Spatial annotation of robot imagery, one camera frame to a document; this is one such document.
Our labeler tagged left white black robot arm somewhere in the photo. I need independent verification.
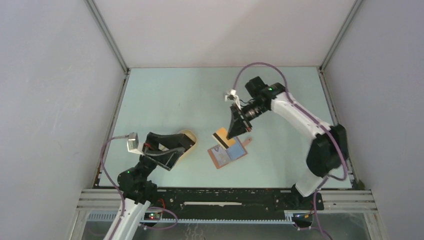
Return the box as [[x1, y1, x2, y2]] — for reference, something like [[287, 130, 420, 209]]
[[99, 129, 197, 240]]

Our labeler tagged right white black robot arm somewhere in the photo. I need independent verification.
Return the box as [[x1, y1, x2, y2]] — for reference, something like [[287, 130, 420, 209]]
[[224, 76, 349, 209]]

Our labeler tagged aluminium frame rail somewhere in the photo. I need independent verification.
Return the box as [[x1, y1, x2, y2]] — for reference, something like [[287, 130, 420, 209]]
[[76, 188, 379, 225]]

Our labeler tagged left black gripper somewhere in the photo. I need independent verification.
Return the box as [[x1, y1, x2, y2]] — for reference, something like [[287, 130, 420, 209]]
[[135, 132, 186, 182]]

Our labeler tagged white VIP credit card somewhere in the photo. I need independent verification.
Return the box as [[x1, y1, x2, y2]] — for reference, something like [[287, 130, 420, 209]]
[[211, 146, 230, 167]]

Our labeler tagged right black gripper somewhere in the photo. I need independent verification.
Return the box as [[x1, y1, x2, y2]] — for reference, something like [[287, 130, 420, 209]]
[[226, 100, 268, 140]]

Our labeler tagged yellow oval tray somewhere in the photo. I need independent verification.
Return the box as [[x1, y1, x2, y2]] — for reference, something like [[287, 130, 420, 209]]
[[174, 129, 198, 167]]

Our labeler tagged tan credit card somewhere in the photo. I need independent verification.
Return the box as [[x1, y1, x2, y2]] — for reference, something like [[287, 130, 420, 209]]
[[212, 127, 237, 150]]

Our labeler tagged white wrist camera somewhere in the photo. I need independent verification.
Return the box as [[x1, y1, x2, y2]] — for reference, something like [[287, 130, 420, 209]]
[[126, 132, 144, 155], [224, 89, 240, 105]]

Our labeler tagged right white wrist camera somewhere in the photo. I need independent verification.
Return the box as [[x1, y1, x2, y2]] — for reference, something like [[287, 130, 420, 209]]
[[224, 89, 240, 105]]

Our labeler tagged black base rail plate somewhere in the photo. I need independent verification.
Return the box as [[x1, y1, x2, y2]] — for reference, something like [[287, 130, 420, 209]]
[[154, 187, 324, 221]]

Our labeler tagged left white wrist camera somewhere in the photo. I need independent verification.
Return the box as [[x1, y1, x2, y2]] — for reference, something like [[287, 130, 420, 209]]
[[126, 132, 144, 155]]

